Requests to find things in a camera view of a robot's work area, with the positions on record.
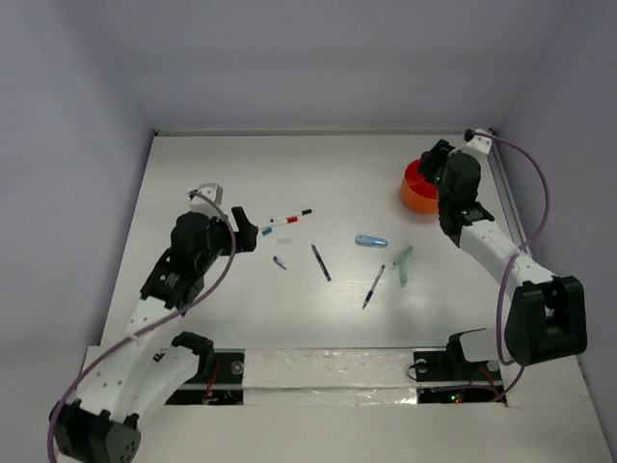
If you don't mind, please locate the blue cap white marker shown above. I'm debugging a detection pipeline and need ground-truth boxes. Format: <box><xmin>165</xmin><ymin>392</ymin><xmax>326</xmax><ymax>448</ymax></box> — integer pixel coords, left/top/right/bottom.
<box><xmin>257</xmin><ymin>227</ymin><xmax>273</xmax><ymax>239</ymax></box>

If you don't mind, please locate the black cap white marker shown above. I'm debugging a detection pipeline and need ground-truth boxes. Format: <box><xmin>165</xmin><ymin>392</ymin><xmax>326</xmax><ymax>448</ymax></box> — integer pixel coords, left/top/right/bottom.
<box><xmin>269</xmin><ymin>208</ymin><xmax>312</xmax><ymax>223</ymax></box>

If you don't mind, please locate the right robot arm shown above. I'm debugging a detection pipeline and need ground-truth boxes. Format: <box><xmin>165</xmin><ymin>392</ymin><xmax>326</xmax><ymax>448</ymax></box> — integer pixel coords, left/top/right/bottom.
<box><xmin>417</xmin><ymin>131</ymin><xmax>588</xmax><ymax>367</ymax></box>

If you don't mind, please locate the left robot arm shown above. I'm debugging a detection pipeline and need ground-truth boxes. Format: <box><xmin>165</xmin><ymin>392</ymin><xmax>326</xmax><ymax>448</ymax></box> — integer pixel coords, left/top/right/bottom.
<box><xmin>47</xmin><ymin>204</ymin><xmax>258</xmax><ymax>462</ymax></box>

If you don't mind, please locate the blue pen cap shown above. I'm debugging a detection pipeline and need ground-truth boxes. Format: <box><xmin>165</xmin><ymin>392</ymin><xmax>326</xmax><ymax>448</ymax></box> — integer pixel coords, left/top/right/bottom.
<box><xmin>273</xmin><ymin>256</ymin><xmax>286</xmax><ymax>270</ymax></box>

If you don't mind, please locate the orange round pen holder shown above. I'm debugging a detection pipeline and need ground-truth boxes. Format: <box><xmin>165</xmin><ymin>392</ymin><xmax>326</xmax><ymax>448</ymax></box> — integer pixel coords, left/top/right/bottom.
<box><xmin>399</xmin><ymin>158</ymin><xmax>438</xmax><ymax>215</ymax></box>

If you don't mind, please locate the blue ballpoint pen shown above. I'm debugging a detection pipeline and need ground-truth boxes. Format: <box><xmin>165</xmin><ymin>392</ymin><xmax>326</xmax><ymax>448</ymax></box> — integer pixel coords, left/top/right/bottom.
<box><xmin>362</xmin><ymin>264</ymin><xmax>386</xmax><ymax>310</ymax></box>

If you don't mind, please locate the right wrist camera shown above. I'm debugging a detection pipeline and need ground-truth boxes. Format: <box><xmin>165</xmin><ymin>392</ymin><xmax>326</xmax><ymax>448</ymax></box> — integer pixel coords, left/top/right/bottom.
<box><xmin>460</xmin><ymin>129</ymin><xmax>493</xmax><ymax>158</ymax></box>

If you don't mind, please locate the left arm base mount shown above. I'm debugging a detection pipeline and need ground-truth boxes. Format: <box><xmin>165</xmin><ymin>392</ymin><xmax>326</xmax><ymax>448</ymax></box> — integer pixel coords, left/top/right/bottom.
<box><xmin>166</xmin><ymin>332</ymin><xmax>245</xmax><ymax>406</ymax></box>

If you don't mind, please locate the silver taped front rail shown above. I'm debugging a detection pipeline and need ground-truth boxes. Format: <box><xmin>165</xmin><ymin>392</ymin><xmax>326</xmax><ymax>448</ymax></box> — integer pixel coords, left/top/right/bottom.
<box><xmin>242</xmin><ymin>348</ymin><xmax>417</xmax><ymax>407</ymax></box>

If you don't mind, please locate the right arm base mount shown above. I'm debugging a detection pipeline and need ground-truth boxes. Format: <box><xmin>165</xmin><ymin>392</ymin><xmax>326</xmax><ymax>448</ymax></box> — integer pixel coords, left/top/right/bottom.
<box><xmin>406</xmin><ymin>333</ymin><xmax>505</xmax><ymax>404</ymax></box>

